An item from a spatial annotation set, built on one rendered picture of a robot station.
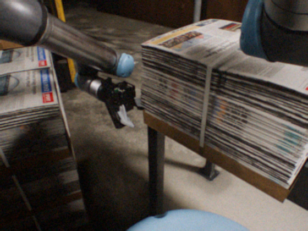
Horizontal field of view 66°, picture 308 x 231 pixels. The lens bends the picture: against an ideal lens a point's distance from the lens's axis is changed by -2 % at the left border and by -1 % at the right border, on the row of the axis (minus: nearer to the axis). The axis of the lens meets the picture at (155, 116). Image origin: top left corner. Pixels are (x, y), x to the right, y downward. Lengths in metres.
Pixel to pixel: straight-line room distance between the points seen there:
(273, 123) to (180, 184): 1.17
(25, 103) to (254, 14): 0.66
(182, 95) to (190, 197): 1.04
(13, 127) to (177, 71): 0.51
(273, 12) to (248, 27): 0.04
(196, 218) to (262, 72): 0.31
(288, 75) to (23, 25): 0.47
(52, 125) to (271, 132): 0.61
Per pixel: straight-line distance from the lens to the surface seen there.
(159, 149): 0.93
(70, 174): 0.94
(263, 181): 0.51
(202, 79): 0.47
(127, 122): 0.70
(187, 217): 0.17
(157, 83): 0.55
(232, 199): 1.54
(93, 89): 0.84
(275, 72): 0.44
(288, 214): 1.59
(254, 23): 0.29
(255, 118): 0.44
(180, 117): 0.54
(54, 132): 0.81
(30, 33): 0.53
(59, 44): 0.59
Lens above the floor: 1.19
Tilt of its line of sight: 34 degrees down
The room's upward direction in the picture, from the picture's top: straight up
